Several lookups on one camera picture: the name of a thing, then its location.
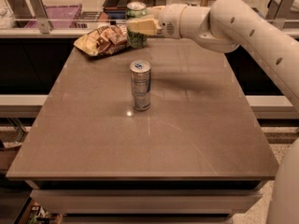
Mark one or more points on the silver blue energy drink can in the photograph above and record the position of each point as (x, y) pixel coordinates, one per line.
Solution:
(140, 82)

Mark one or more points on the brown chip bag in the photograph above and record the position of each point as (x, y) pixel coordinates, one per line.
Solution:
(105, 40)

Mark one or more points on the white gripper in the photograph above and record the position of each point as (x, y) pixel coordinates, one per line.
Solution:
(169, 20)

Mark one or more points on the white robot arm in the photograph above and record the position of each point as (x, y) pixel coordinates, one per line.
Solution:
(224, 27)

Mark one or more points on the purple plastic crate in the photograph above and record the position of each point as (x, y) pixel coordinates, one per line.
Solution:
(62, 17)

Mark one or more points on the right metal railing post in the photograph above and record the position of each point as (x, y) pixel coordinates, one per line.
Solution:
(277, 12)

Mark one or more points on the left metal railing post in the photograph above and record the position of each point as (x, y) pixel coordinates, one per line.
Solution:
(43, 23)

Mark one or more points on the green soda can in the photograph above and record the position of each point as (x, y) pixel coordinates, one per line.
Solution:
(134, 10)

